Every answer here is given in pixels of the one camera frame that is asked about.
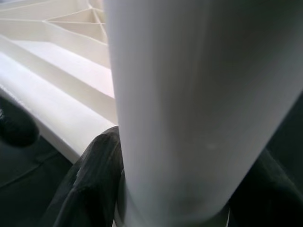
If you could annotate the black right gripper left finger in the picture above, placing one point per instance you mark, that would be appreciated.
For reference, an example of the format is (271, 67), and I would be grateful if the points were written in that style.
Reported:
(94, 179)

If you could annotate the black table cloth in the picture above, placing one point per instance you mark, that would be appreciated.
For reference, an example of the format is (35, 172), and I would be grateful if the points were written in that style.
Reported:
(28, 179)

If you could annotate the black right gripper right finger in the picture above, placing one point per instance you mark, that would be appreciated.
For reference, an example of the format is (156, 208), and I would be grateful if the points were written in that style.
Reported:
(272, 201)

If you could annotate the white plastic table leg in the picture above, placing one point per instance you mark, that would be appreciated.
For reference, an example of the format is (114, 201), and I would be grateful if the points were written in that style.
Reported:
(189, 94)

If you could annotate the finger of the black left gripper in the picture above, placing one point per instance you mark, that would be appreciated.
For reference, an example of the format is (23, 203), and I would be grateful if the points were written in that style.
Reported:
(19, 125)

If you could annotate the white plastic children table top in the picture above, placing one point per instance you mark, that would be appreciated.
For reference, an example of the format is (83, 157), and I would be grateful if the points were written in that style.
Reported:
(59, 82)

